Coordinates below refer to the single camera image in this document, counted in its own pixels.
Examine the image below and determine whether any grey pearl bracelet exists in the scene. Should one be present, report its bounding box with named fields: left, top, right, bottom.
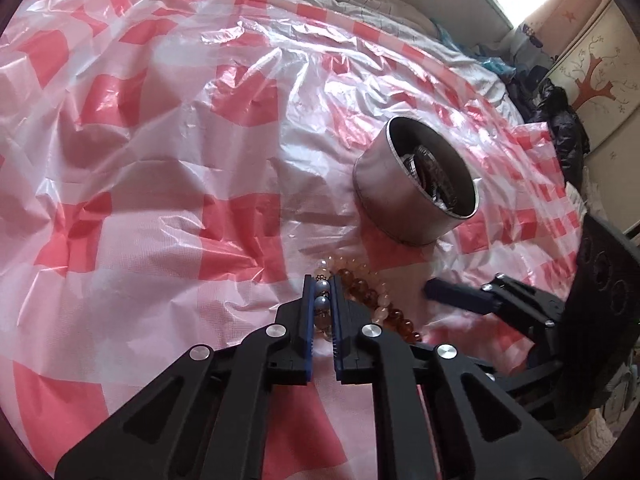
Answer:
left=312, top=272, right=336, bottom=345

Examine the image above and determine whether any round metal tin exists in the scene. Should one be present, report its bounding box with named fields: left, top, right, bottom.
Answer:
left=352, top=116, right=480, bottom=247

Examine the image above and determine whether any amber bead bracelet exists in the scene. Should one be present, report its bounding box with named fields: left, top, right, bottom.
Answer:
left=336, top=267, right=427, bottom=344

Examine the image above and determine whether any wardrobe with tree print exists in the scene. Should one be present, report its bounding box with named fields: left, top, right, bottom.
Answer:
left=555, top=0, right=640, bottom=241

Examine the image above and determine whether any white bedding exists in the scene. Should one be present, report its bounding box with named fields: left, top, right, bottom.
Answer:
left=145, top=0, right=526, bottom=126

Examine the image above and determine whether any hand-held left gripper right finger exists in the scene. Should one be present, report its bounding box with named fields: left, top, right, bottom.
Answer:
left=327, top=276, right=583, bottom=480

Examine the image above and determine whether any pink checkered plastic sheet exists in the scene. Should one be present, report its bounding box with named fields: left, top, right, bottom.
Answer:
left=0, top=0, right=586, bottom=476

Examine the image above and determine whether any black jacket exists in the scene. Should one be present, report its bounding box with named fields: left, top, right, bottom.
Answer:
left=530, top=77, right=592, bottom=187

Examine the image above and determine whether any dark clothes pile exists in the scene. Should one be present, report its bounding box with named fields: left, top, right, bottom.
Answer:
left=507, top=65, right=556, bottom=122

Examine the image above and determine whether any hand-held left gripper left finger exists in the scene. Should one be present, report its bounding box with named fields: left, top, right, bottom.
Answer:
left=54, top=276, right=321, bottom=480

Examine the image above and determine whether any blue plastic bag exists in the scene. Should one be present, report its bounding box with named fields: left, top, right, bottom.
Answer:
left=432, top=20, right=517, bottom=79

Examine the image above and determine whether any pale bead bracelet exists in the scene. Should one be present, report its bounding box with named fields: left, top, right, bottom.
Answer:
left=316, top=256, right=402, bottom=326

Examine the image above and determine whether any pink star curtain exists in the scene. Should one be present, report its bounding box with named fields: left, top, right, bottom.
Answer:
left=515, top=0, right=612, bottom=61

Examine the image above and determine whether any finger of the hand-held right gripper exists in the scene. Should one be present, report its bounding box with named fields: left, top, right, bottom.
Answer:
left=424, top=274, right=567, bottom=342
left=480, top=332, right=568, bottom=430

